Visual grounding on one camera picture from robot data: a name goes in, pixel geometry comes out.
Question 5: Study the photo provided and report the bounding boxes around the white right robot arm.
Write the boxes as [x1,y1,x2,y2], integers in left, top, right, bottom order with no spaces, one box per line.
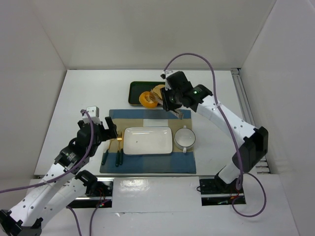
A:
[161,71,269,186]

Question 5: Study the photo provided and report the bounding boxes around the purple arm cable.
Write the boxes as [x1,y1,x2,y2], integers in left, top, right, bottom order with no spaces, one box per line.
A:
[0,110,104,236]
[164,53,267,217]

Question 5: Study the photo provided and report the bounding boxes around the stainless steel tongs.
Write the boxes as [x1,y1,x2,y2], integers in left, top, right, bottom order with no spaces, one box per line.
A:
[150,90,184,119]

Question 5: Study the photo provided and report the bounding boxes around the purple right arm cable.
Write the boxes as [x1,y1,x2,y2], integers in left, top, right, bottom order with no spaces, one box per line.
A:
[164,53,267,217]

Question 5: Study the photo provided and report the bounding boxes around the blue beige checked placemat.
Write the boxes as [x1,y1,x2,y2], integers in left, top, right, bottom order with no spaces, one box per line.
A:
[99,109,196,174]

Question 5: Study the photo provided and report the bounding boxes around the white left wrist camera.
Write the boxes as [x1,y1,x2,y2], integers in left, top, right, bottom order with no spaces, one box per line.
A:
[82,106,101,125]

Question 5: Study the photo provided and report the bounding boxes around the gold fork green handle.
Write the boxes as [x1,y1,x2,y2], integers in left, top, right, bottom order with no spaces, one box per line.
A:
[115,131,123,167]

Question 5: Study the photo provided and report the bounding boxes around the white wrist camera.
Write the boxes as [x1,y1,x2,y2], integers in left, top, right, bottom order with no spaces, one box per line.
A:
[82,106,101,125]
[160,70,173,90]

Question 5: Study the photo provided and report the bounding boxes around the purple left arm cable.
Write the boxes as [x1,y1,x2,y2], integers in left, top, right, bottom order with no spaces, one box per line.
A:
[0,110,104,236]

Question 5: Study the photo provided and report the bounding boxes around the dark green serving tray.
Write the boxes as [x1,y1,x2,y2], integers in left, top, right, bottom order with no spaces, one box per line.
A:
[128,81,165,107]

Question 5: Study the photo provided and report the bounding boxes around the gold knife green handle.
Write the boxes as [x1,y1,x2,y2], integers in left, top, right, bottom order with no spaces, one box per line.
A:
[119,131,124,165]

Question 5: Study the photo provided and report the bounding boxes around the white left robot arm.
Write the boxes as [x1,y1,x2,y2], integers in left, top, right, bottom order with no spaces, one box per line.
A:
[0,117,117,236]

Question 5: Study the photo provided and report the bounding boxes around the white rectangular plate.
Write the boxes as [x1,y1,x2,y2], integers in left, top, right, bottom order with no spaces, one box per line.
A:
[123,126,173,155]

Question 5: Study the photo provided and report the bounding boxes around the gold spoon green handle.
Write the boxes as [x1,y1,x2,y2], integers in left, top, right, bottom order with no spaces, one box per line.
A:
[101,139,114,166]

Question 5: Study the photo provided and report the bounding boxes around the orange bagel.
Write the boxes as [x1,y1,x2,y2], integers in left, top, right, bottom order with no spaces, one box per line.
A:
[139,91,158,108]

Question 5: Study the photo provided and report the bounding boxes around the speckled bread slice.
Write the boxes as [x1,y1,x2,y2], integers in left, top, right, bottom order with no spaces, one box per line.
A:
[152,84,165,99]

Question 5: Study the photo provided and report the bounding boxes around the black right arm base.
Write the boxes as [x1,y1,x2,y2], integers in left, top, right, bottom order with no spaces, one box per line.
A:
[196,178,246,206]

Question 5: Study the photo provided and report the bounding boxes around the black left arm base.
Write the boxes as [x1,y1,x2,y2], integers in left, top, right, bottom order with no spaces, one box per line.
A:
[68,178,114,208]

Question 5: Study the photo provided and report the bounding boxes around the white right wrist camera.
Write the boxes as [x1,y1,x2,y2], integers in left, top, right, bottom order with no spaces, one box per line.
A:
[160,70,173,90]

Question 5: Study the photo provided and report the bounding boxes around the white cup with dark rim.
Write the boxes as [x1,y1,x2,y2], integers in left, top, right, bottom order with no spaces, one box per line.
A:
[174,126,196,153]

